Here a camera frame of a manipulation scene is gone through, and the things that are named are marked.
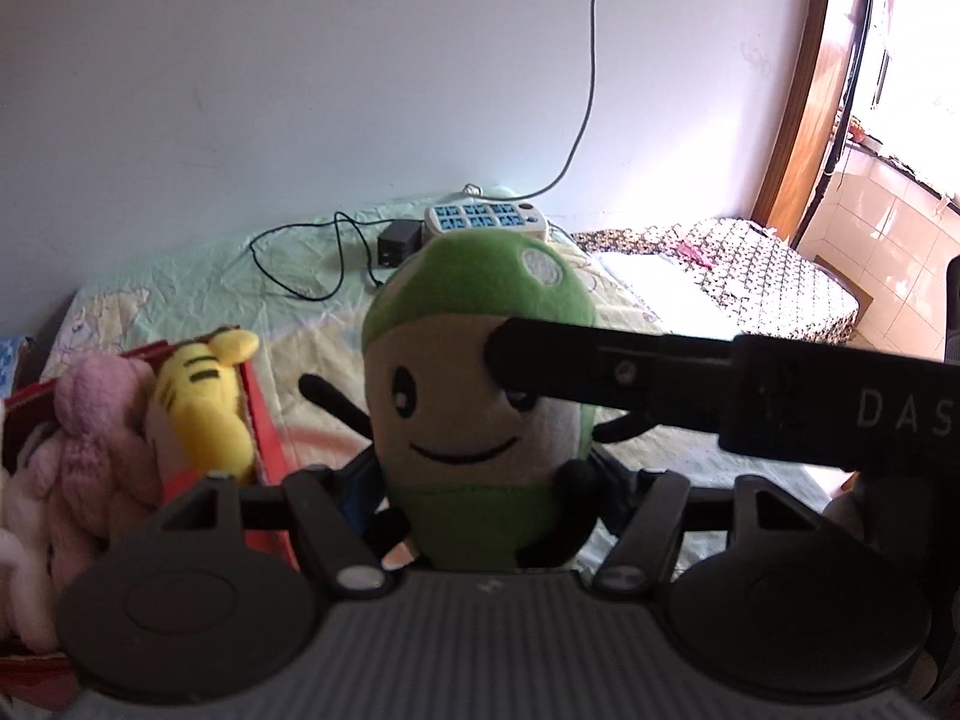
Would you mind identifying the brown patterned cloth cover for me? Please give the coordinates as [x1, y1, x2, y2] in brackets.
[574, 217, 860, 346]

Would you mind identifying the black cable by window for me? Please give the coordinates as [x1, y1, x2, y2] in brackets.
[802, 0, 882, 237]

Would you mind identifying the white blue power strip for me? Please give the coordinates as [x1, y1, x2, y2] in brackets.
[425, 200, 550, 242]

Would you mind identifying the white rabbit plush toy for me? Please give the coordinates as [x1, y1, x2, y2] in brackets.
[0, 405, 68, 653]

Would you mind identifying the black chair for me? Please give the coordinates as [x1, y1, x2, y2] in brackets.
[941, 255, 960, 361]

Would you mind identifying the yellow tiger plush toy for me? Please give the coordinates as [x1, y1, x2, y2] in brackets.
[146, 328, 260, 488]

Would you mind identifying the thin black adapter cable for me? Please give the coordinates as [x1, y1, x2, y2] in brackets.
[250, 211, 387, 302]

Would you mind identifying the black power adapter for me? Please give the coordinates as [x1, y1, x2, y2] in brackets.
[377, 220, 423, 269]

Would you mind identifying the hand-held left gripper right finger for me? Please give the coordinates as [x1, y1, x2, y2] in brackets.
[581, 457, 822, 599]

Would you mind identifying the person's right hand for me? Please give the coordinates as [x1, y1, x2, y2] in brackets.
[821, 469, 890, 541]

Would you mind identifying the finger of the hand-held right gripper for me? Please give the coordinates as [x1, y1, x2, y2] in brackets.
[484, 317, 740, 428]

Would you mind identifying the bright window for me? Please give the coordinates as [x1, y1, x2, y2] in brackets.
[840, 0, 960, 211]

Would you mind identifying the wooden door frame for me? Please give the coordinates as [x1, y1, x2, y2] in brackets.
[754, 0, 837, 252]

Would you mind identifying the red cardboard box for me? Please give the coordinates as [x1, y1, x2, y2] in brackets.
[0, 326, 301, 691]

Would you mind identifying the grey hanging cable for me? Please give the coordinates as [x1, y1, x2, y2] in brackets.
[463, 0, 607, 203]

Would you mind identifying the pink bear plush toy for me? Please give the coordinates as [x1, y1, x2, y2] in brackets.
[30, 352, 162, 593]

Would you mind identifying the green mushroom plush toy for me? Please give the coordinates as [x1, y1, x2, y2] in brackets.
[298, 231, 657, 571]

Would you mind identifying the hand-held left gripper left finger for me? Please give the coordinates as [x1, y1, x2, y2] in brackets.
[157, 457, 391, 601]

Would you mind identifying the cartoon print bed sheet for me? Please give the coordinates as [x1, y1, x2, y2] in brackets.
[41, 199, 848, 571]

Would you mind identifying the blue floral cloth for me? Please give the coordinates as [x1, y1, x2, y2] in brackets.
[0, 336, 35, 398]

